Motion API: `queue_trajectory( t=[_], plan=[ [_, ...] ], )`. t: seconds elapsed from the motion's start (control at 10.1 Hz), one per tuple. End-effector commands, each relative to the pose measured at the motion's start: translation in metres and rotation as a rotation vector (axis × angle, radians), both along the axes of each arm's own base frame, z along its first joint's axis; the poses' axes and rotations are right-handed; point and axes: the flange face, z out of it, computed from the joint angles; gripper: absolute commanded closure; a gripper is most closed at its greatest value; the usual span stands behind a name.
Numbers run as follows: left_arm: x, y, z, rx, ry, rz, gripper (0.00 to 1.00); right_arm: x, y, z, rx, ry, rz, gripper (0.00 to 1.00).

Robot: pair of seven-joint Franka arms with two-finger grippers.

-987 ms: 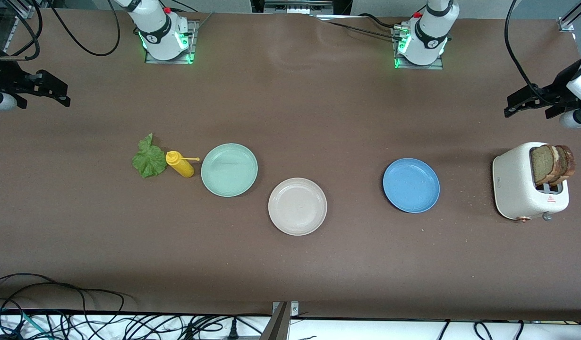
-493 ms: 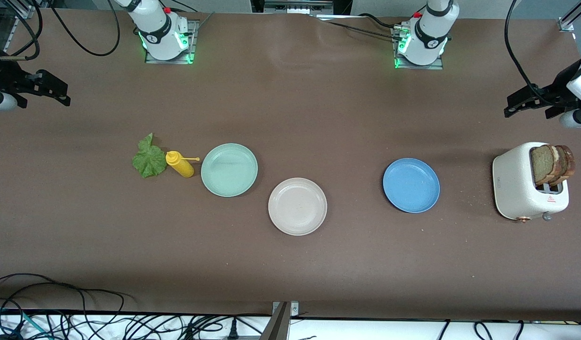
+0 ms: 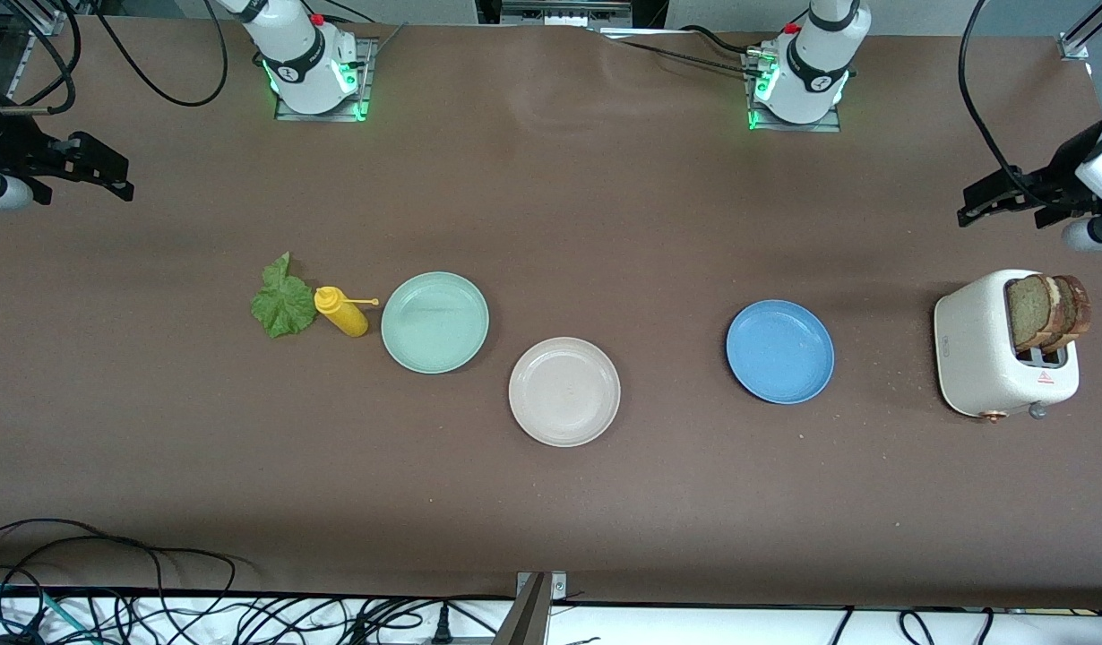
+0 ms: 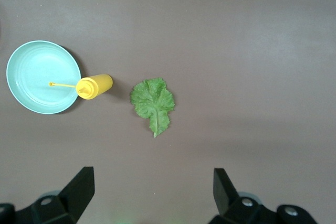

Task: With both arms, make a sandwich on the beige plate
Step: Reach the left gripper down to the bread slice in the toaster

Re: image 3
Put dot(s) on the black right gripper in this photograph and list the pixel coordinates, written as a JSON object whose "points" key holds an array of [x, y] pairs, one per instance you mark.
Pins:
{"points": [[4, 146]]}

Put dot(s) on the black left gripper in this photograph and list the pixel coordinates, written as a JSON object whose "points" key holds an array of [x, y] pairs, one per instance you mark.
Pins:
{"points": [[1059, 178]]}

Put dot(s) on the brown bread slice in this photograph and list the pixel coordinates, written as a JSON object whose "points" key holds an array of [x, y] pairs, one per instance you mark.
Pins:
{"points": [[1028, 309], [1077, 309]]}

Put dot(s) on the green lettuce leaf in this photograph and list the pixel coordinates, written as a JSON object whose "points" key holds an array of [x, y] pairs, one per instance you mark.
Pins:
{"points": [[282, 309]]}

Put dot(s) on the yellow squeeze bottle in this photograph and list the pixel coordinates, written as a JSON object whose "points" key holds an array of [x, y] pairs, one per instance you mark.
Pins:
{"points": [[345, 315]]}

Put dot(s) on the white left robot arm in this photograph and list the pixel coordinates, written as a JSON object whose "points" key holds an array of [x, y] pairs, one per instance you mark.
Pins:
{"points": [[815, 63]]}

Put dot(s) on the blue plate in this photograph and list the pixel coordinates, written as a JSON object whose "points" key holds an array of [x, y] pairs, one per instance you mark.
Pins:
{"points": [[779, 352]]}

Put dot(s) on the mint green plate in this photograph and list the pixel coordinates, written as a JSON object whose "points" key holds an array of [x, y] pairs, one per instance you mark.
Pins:
{"points": [[434, 322]]}

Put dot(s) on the beige plate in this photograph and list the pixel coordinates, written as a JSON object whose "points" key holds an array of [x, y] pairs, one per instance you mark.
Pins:
{"points": [[564, 391]]}

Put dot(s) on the white two-slot toaster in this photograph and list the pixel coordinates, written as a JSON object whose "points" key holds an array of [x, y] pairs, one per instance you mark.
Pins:
{"points": [[972, 358]]}

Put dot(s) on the grey metal device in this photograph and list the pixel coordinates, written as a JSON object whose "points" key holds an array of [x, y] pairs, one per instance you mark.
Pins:
{"points": [[564, 11]]}

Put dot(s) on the white lower shelf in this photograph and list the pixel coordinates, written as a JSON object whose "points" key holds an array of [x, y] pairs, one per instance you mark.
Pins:
{"points": [[694, 627]]}

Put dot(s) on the black power plug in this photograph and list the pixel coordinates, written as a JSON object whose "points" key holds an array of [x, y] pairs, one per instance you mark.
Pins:
{"points": [[441, 627]]}

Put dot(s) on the aluminium frame rail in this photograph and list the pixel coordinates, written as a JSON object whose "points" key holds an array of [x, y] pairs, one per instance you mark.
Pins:
{"points": [[49, 20]]}

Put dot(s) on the aluminium frame corner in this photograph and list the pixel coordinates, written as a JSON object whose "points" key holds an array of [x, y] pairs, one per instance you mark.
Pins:
{"points": [[1075, 45]]}

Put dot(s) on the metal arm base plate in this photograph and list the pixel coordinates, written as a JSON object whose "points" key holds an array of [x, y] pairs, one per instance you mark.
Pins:
{"points": [[368, 72], [829, 125]]}

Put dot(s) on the aluminium profile bracket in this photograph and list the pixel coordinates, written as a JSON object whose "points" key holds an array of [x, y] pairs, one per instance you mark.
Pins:
{"points": [[529, 618]]}

